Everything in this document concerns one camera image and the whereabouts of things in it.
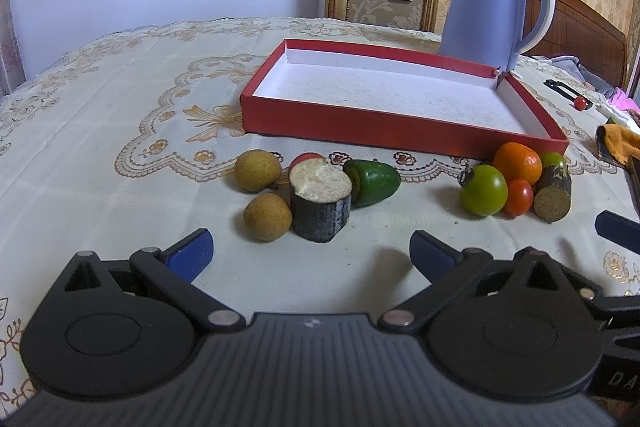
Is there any black box right edge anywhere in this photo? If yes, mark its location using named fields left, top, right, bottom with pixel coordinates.
left=627, top=156, right=640, bottom=206

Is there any green tomato with stem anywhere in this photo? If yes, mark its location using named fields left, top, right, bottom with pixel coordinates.
left=459, top=164, right=508, bottom=217

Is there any dark green avocado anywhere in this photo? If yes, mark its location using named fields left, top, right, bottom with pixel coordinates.
left=343, top=159, right=401, bottom=207

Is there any cream lace tablecloth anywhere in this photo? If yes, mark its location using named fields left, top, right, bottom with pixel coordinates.
left=1, top=18, right=639, bottom=415

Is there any black frame tool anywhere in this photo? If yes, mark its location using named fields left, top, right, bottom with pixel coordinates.
left=544, top=79, right=592, bottom=110

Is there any orange tangerine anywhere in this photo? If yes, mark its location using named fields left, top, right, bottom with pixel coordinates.
left=492, top=142, right=542, bottom=185

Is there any red cherry tomato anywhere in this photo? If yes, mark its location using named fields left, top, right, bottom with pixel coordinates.
left=502, top=178, right=534, bottom=217
left=288, top=152, right=326, bottom=171

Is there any blue electric kettle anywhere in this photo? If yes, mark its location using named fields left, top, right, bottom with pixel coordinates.
left=439, top=0, right=555, bottom=72

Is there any large sugarcane piece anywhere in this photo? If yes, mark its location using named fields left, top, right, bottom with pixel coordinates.
left=288, top=158, right=352, bottom=243

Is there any pile of clothes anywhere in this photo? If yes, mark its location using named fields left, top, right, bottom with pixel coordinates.
left=549, top=53, right=640, bottom=115

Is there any brown longan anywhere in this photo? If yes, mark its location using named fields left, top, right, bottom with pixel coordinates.
left=234, top=150, right=282, bottom=193
left=243, top=193, right=292, bottom=242

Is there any small red ball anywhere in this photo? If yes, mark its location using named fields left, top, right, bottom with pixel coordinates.
left=574, top=96, right=587, bottom=110

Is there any orange cloth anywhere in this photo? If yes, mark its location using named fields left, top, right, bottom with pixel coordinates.
left=597, top=124, right=640, bottom=165

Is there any pink patterned curtain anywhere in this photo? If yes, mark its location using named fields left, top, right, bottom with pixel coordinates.
left=0, top=0, right=25, bottom=95

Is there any small sugarcane piece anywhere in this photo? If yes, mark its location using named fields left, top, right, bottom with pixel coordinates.
left=533, top=165, right=572, bottom=223

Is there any red shallow cardboard box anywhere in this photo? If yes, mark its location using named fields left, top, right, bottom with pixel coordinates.
left=240, top=39, right=568, bottom=159

